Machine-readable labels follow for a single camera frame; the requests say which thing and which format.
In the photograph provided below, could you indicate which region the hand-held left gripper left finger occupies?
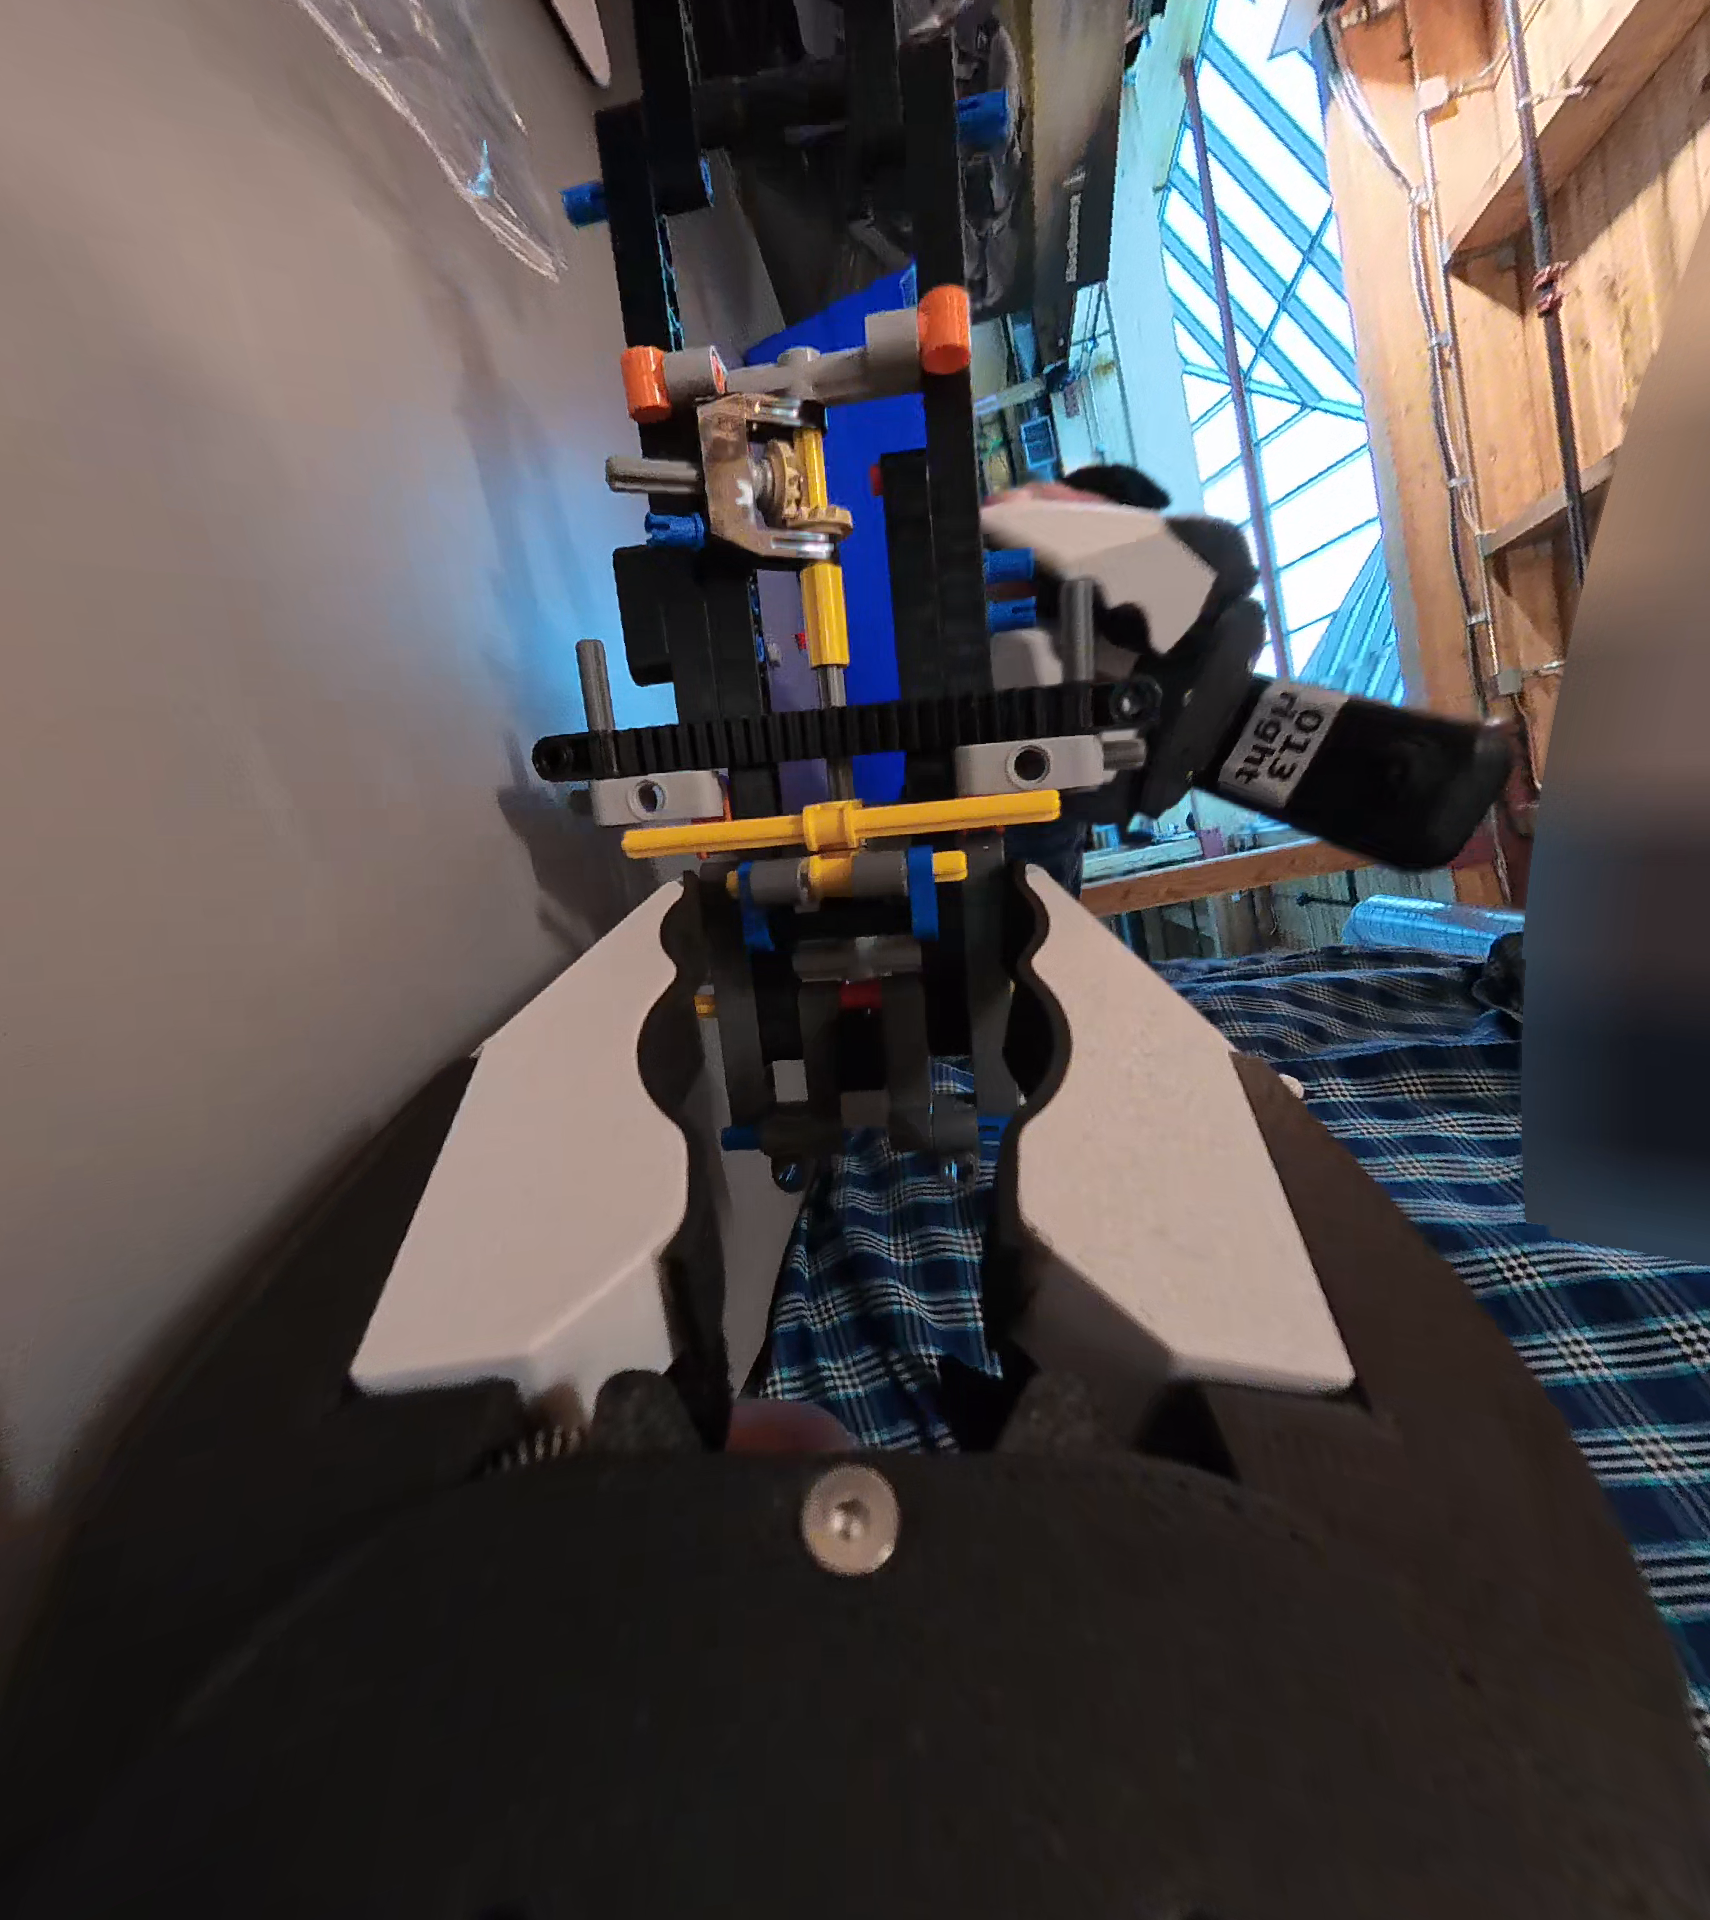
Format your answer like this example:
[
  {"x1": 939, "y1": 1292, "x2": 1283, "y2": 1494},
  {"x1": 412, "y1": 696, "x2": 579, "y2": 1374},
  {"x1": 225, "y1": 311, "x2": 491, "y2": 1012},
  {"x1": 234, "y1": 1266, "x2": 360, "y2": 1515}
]
[{"x1": 347, "y1": 874, "x2": 804, "y2": 1412}]

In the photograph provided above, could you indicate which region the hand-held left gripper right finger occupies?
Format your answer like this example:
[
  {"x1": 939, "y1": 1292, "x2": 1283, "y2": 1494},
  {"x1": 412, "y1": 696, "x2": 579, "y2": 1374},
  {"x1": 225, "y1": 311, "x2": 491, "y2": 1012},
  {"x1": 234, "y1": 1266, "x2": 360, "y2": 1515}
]
[{"x1": 996, "y1": 863, "x2": 1362, "y2": 1397}]

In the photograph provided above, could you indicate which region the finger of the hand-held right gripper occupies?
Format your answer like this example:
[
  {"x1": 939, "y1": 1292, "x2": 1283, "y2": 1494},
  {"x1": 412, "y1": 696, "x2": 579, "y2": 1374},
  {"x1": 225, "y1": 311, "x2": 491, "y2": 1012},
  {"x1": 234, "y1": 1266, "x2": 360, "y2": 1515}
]
[
  {"x1": 996, "y1": 621, "x2": 1098, "y2": 699},
  {"x1": 978, "y1": 491, "x2": 1227, "y2": 654}
]

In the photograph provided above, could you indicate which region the black lego chassis assembly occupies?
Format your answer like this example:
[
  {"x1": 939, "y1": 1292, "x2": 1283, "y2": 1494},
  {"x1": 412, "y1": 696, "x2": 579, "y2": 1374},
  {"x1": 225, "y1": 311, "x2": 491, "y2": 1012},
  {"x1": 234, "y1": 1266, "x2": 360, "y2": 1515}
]
[{"x1": 528, "y1": 0, "x2": 1160, "y2": 1193}]

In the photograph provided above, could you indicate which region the blue plastic bin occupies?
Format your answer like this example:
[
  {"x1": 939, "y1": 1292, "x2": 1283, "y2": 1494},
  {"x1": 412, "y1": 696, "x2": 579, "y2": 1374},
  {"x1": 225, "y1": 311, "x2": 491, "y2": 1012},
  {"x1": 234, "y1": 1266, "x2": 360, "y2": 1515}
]
[{"x1": 742, "y1": 266, "x2": 947, "y2": 820}]

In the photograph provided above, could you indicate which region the paned window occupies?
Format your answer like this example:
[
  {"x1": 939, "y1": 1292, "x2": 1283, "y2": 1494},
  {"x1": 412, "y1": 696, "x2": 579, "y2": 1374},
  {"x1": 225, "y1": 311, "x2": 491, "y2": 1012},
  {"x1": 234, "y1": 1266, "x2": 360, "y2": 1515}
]
[{"x1": 1123, "y1": 0, "x2": 1403, "y2": 708}]

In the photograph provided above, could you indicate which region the person's blue plaid clothing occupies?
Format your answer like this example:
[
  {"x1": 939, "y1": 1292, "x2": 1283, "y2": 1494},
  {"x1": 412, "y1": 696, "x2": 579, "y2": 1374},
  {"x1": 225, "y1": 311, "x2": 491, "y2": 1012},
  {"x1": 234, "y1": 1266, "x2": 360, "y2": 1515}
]
[{"x1": 764, "y1": 943, "x2": 1710, "y2": 1920}]

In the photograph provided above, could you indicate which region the metal conduit pipe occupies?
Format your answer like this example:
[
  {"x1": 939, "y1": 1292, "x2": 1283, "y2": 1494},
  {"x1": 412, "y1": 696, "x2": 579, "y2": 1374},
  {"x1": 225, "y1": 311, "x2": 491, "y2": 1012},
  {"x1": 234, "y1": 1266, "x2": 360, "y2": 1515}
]
[{"x1": 1499, "y1": 0, "x2": 1601, "y2": 590}]

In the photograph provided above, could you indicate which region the clear plastic bag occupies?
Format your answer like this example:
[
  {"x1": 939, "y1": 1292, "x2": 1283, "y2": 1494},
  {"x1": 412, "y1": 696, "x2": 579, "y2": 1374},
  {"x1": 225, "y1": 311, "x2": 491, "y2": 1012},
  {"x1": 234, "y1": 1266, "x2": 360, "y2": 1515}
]
[{"x1": 291, "y1": 0, "x2": 572, "y2": 288}]

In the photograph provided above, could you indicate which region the silver ventilation duct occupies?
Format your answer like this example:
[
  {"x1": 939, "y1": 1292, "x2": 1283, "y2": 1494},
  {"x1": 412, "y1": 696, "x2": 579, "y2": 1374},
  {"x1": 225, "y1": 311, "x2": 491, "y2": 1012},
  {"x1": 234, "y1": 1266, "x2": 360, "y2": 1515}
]
[{"x1": 1341, "y1": 892, "x2": 1530, "y2": 961}]

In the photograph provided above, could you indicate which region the wooden post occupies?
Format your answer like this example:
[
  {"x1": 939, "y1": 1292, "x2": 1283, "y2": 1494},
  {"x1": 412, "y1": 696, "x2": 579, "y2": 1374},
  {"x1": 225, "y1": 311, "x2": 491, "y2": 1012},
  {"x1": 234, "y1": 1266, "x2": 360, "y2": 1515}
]
[{"x1": 1079, "y1": 835, "x2": 1400, "y2": 919}]

